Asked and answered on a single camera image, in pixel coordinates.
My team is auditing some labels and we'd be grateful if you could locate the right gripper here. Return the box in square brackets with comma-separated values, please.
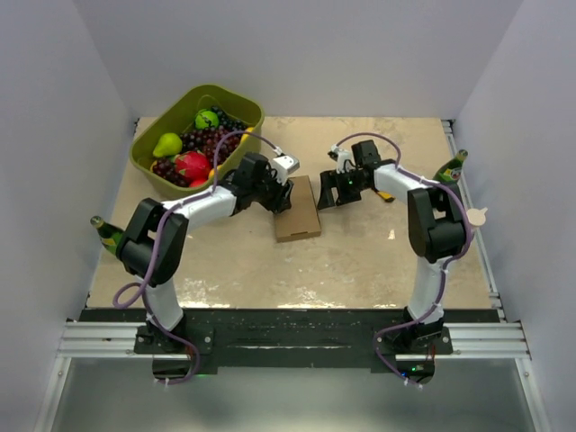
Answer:
[317, 167, 368, 210]

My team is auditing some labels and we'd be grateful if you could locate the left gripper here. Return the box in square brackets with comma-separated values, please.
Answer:
[250, 167, 293, 214]

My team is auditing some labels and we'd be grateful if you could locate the brown cardboard express box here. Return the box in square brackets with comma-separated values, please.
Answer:
[274, 175, 321, 243]

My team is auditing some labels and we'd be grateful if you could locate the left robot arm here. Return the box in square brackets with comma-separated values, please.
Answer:
[116, 152, 300, 353]

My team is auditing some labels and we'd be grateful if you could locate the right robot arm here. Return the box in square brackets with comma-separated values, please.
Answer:
[317, 140, 473, 354]

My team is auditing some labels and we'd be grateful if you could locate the red dragon fruit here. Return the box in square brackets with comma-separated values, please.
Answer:
[174, 151, 211, 183]

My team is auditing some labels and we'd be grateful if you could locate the dark blue grape bunch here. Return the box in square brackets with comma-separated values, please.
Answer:
[210, 105, 247, 132]

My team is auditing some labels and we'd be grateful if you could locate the red grape bunch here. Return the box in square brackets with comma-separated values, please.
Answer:
[179, 128, 240, 165]

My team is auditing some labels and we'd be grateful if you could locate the green apple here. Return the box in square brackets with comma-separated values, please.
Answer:
[194, 110, 220, 130]

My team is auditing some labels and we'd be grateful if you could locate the small dark grape bunch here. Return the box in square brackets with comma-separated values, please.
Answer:
[150, 157, 190, 187]

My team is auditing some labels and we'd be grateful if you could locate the green pear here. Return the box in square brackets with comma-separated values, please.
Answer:
[152, 132, 183, 158]

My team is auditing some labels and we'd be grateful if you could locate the green glass bottle right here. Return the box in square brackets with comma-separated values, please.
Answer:
[433, 149, 468, 184]

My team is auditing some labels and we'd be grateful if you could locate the green glass bottle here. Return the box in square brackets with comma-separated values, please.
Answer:
[433, 149, 468, 184]
[90, 215, 123, 256]

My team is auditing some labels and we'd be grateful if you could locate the olive green plastic basket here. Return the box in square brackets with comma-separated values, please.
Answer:
[130, 85, 265, 200]

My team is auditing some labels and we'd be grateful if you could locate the green glass bottle left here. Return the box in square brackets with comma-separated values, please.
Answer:
[90, 215, 123, 256]

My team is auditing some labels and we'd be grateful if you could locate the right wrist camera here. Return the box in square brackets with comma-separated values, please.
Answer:
[328, 145, 355, 174]

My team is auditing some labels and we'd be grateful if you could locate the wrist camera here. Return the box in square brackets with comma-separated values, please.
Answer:
[328, 145, 355, 174]
[271, 155, 300, 184]

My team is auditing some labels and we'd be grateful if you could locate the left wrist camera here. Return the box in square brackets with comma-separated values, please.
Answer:
[271, 155, 300, 184]

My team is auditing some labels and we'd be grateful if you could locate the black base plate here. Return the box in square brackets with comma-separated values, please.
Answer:
[121, 308, 454, 377]

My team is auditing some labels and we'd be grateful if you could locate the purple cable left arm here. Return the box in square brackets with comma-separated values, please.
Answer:
[112, 130, 284, 386]

